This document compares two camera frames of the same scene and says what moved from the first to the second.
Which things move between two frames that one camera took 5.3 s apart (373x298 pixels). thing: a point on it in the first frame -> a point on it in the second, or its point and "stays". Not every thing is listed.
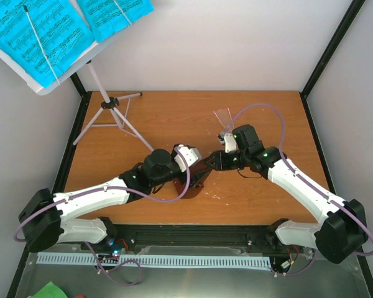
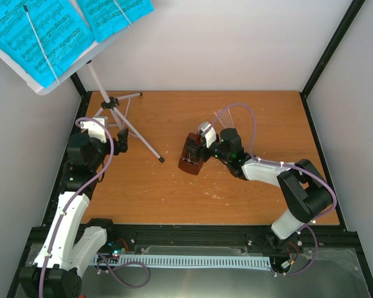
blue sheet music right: [105, 17] stays
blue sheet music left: [63, 29] stays
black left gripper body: [165, 177] -> [115, 148]
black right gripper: [219, 161] -> [197, 150]
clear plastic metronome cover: [225, 117] stays
